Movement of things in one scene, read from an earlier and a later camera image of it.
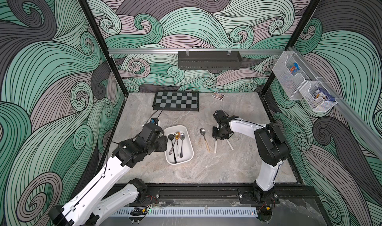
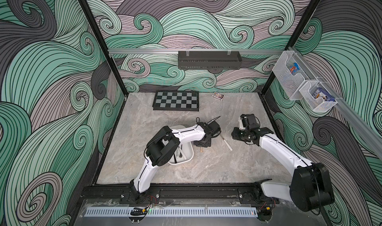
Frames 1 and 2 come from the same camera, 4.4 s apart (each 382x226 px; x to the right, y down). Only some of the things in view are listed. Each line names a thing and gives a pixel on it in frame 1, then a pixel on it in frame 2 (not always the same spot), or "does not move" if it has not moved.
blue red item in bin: [294, 68] does not move
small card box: [218, 95] does not move
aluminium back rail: [195, 50] does not move
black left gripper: [162, 141] -> [208, 145]
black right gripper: [216, 134] -> [236, 133]
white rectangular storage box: [180, 148] does not move
